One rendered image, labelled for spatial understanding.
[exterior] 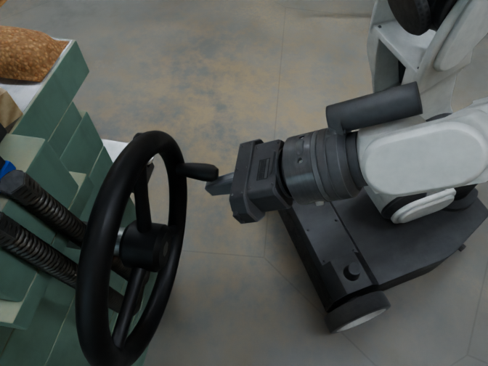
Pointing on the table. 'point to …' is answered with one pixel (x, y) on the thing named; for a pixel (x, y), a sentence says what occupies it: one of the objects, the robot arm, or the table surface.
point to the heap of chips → (27, 53)
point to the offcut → (8, 109)
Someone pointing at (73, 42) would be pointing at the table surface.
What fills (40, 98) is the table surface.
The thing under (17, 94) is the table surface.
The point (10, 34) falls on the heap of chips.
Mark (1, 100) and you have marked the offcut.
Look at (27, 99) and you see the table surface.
